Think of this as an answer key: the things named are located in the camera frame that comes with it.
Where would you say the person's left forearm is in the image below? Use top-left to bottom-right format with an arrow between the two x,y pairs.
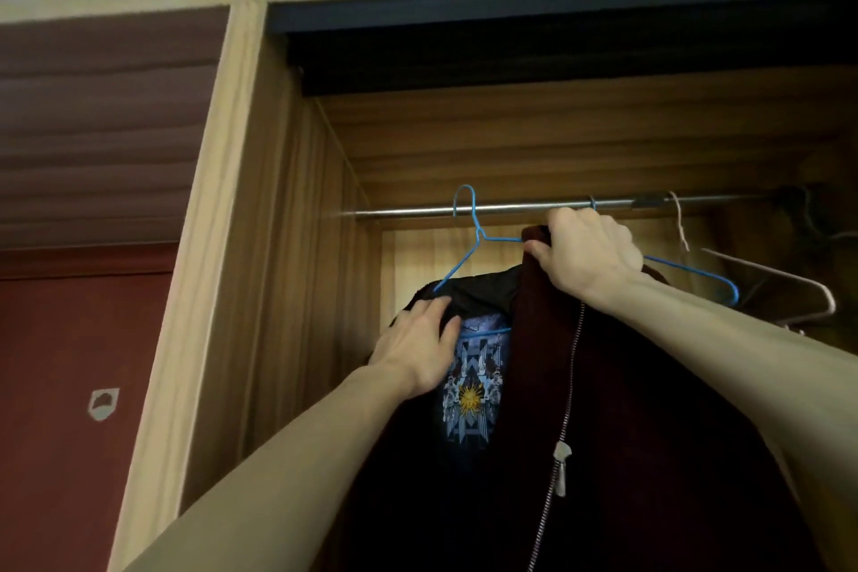
124,360 -> 430,572

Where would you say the wooden wardrobe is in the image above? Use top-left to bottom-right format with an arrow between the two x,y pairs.
0,0 -> 858,572

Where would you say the person's right hand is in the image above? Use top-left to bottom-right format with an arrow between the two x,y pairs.
523,207 -> 646,315

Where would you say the person's left hand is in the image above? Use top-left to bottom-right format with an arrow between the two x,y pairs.
367,295 -> 464,400

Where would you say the maroon zip jacket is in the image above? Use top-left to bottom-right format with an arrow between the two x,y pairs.
496,224 -> 827,572

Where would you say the person's right forearm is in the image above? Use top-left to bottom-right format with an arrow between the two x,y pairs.
590,273 -> 858,572

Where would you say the blue wire hanger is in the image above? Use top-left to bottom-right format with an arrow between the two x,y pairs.
433,184 -> 525,335
587,195 -> 741,308

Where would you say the metal clothes rail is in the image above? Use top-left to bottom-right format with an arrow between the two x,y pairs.
342,192 -> 773,219

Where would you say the white shield wall hook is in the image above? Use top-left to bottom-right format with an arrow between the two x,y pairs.
87,388 -> 122,423

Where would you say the black printed t-shirt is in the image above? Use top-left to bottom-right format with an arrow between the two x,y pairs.
335,265 -> 537,572

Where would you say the white wire hanger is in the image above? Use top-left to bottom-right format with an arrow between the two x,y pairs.
667,191 -> 838,335

